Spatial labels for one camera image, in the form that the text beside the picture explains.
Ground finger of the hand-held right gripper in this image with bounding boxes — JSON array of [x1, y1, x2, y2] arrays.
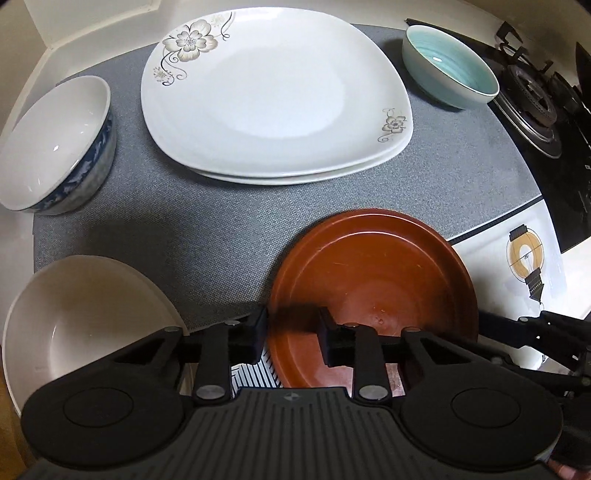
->
[[477, 310, 591, 366], [475, 347, 591, 398]]

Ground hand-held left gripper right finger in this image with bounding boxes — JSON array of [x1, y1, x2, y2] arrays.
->
[[317, 307, 486, 403]]

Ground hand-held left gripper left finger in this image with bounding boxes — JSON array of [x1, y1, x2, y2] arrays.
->
[[109, 306, 270, 403]]

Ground brown round plate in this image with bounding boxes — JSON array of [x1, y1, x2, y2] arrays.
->
[[269, 209, 479, 389]]

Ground striped cloth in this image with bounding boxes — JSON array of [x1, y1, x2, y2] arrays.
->
[[229, 347, 280, 400]]

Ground white bulb-print cloth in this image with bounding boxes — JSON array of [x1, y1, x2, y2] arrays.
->
[[445, 193, 591, 371]]

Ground grey woven mat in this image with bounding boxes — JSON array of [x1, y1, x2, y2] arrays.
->
[[32, 23, 546, 334]]

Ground black glass gas stove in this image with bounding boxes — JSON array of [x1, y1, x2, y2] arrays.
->
[[405, 17, 591, 254]]

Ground plain white square plate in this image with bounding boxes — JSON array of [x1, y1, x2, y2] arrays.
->
[[187, 130, 414, 186]]

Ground plain white bowl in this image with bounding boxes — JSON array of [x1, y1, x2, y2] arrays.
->
[[2, 257, 190, 416]]

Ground white flower-print square plate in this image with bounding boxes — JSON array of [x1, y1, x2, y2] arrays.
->
[[140, 6, 413, 176]]

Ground teal glazed bowl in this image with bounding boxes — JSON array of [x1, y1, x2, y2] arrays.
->
[[401, 24, 501, 110]]

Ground black stove pan support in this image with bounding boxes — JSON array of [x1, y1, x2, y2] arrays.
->
[[495, 24, 591, 139]]

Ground blue patterned white bowl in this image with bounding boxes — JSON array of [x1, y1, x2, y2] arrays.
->
[[0, 76, 114, 216]]

